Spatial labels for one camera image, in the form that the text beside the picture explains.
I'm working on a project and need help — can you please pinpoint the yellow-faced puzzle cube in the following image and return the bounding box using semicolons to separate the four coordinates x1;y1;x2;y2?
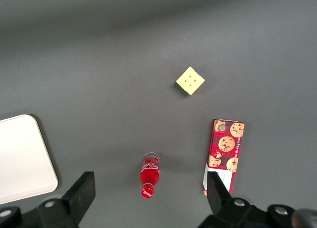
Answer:
175;66;206;96

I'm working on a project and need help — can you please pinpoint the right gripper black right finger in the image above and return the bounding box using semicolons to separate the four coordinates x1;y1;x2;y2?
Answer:
197;171;308;228

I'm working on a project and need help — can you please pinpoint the red soda can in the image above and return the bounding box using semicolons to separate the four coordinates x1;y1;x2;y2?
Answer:
139;152;161;199

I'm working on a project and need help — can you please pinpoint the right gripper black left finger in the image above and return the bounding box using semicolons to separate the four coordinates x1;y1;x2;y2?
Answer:
0;171;96;228

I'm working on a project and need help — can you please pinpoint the red plaid cookie box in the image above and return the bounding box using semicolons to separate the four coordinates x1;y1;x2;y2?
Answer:
202;118;246;197

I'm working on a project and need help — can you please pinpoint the white rectangular plastic tray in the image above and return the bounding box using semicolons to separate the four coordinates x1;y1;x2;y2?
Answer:
0;114;59;205

